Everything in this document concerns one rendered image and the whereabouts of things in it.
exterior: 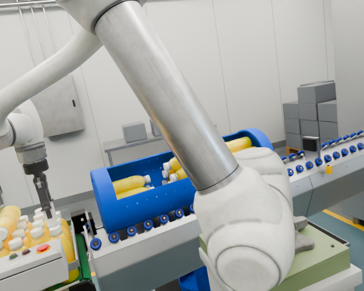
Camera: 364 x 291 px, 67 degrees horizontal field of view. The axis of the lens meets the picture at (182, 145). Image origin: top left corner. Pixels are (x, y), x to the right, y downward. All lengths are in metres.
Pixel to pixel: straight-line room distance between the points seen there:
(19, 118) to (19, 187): 3.87
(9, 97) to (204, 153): 0.53
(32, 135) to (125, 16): 0.58
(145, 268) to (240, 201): 0.88
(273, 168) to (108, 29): 0.47
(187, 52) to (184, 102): 4.35
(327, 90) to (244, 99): 1.39
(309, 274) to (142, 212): 0.68
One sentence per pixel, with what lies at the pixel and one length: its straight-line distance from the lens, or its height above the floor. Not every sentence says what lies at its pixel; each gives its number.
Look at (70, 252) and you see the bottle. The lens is 1.14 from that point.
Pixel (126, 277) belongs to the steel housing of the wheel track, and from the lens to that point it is 1.31.
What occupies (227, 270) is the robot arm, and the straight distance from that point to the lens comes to 0.52.
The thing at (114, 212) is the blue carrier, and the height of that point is 1.08.
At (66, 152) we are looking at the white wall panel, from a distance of 4.60.
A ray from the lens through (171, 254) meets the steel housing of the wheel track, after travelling 1.32.
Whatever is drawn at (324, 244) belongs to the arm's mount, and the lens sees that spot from 0.85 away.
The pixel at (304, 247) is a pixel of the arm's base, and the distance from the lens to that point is 0.82.
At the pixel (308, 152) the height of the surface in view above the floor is 0.98.
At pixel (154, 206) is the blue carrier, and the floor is 1.04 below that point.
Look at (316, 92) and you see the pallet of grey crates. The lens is 4.59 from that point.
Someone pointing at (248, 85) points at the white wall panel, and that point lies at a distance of 5.28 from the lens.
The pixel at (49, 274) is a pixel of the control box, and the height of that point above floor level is 1.04.
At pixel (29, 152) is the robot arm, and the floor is 1.40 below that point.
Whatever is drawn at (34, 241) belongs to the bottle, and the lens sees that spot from 1.16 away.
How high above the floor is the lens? 1.52
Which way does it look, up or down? 12 degrees down
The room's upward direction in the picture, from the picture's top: 10 degrees counter-clockwise
